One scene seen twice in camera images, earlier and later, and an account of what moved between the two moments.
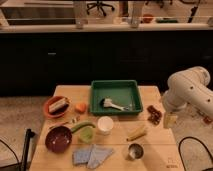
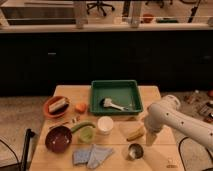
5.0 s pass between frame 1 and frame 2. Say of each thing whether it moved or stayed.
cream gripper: moved
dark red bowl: stayed
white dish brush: stayed
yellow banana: stayed
